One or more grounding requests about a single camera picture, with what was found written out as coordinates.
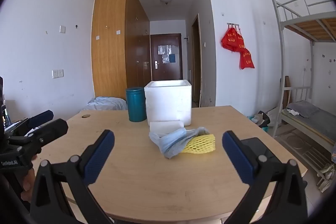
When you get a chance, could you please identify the wooden wardrobe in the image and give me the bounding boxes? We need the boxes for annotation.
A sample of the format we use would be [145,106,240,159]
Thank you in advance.
[91,0,151,101]

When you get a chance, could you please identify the dark brown door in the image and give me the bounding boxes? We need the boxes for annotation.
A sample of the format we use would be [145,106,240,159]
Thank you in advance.
[150,33,182,81]

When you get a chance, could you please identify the red bag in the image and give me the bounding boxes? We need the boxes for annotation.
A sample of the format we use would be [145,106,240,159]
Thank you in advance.
[221,27,239,52]
[234,29,246,53]
[239,48,255,70]

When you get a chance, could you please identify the white foam slab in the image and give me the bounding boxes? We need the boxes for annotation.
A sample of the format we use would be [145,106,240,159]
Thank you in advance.
[150,120,185,135]

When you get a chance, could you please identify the white foam box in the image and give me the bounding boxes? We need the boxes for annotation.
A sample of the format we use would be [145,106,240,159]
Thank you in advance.
[144,79,193,127]

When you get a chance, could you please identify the person's left hand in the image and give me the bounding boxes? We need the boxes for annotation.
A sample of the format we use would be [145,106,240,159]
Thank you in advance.
[20,168,36,201]

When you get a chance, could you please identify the grey mattress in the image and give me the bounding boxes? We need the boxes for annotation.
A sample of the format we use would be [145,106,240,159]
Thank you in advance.
[282,100,336,146]

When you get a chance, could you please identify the grey cloth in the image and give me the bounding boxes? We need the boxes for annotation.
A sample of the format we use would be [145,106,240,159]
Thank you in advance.
[184,126,210,141]

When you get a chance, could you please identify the brown side door frame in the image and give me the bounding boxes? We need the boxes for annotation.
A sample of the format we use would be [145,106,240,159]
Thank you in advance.
[191,13,202,107]

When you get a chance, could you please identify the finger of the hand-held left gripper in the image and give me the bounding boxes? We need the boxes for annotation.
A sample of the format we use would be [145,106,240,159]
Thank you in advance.
[5,110,54,137]
[8,118,69,165]

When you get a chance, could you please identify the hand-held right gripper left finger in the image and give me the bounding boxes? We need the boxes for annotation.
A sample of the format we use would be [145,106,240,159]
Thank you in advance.
[30,130,116,224]

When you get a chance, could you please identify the leaning wooden boards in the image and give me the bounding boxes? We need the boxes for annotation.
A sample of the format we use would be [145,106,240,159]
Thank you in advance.
[280,75,292,115]

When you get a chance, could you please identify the teal round canister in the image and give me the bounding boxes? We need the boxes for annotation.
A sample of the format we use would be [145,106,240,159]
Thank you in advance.
[126,87,147,123]

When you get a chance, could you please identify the black plastic bag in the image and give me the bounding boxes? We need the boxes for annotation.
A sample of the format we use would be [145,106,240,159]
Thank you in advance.
[258,110,271,128]

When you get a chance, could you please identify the grey metal bunk bed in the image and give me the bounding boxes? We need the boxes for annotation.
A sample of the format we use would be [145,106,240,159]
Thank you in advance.
[271,0,336,193]

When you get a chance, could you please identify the light blue plastic bag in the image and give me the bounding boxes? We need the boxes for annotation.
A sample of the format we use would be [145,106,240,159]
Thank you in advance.
[149,127,190,160]

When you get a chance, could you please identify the yellow foam net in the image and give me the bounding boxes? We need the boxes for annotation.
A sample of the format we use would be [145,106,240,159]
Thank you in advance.
[181,134,216,154]

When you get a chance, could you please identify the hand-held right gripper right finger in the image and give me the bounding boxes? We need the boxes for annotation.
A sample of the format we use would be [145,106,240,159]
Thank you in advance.
[222,130,309,224]

